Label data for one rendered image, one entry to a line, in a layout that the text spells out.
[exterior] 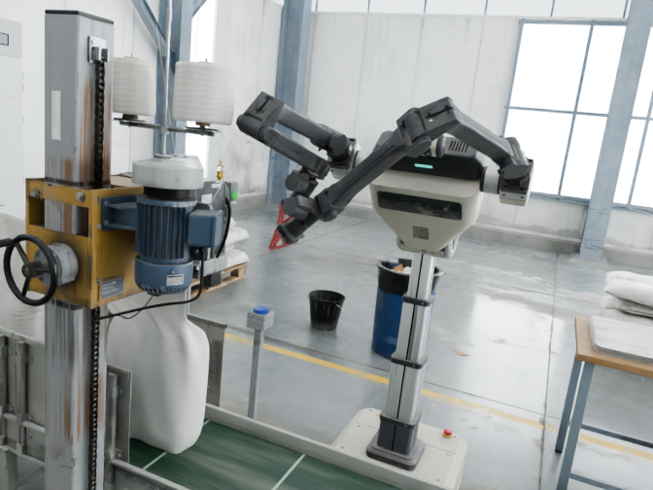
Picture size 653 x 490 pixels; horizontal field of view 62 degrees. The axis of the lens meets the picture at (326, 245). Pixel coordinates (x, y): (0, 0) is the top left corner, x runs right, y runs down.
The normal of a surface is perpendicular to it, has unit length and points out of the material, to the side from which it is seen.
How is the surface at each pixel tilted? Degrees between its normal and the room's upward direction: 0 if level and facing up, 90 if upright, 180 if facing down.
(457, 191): 40
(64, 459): 90
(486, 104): 90
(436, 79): 90
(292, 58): 90
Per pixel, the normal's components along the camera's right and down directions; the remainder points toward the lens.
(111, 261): 0.91, 0.18
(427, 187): -0.18, -0.65
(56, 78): -0.40, 0.15
